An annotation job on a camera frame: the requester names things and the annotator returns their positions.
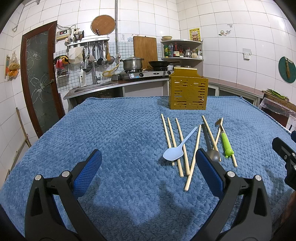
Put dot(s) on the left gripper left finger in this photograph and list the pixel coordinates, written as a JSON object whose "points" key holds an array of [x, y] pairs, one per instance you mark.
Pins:
{"points": [[42, 218]]}

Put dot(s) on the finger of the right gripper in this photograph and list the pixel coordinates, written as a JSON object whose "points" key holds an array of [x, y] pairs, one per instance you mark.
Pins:
{"points": [[284, 151]]}

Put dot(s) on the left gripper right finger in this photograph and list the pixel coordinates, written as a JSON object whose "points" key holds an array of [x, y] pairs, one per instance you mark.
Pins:
{"points": [[243, 210]]}

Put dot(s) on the wooden chopstick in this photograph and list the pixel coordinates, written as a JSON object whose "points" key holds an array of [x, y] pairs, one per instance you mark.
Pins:
{"points": [[189, 178], [174, 145], [218, 132], [213, 141], [167, 135], [184, 149]]}

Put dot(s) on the grey metal spoon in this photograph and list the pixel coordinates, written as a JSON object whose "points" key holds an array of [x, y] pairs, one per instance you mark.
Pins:
{"points": [[212, 153]]}

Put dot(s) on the light blue plastic spoon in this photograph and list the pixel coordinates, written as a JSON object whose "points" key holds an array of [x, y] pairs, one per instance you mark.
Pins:
{"points": [[172, 154]]}

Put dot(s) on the blue fleece table cloth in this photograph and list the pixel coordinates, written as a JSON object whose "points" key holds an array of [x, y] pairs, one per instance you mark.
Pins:
{"points": [[136, 194]]}

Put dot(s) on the yellow perforated utensil holder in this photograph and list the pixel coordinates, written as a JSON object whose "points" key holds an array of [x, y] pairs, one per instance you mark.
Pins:
{"points": [[187, 89]]}

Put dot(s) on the brown glass door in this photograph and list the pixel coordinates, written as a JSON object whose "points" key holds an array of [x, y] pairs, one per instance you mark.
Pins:
{"points": [[38, 77]]}

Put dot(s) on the corner shelf with bottles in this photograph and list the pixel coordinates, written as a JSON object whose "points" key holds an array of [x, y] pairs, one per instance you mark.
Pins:
{"points": [[182, 52]]}

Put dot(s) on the black wok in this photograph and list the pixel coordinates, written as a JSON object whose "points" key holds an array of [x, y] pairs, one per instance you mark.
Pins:
{"points": [[161, 64]]}

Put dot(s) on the gas stove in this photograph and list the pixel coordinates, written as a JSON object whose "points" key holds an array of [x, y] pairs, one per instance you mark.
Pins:
{"points": [[145, 75]]}

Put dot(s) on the steel sink faucet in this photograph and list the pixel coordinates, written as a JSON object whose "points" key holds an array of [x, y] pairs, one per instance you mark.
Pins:
{"points": [[93, 71]]}

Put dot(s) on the wooden cutting board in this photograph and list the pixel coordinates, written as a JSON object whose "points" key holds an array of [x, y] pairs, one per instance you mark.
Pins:
{"points": [[145, 48]]}

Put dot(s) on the hanging utensil rack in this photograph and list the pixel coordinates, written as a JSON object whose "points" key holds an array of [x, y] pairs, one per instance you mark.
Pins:
{"points": [[90, 53]]}

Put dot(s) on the steel cooking pot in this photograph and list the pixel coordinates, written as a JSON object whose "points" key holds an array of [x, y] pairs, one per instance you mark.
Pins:
{"points": [[132, 64]]}

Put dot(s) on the round woven tray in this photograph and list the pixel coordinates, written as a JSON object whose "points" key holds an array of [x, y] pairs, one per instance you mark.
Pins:
{"points": [[103, 25]]}

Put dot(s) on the green round wall board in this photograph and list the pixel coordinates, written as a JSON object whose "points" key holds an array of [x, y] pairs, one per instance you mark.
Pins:
{"points": [[286, 68]]}

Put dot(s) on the white wall socket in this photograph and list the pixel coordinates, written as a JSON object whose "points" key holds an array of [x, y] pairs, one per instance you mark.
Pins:
{"points": [[246, 54]]}

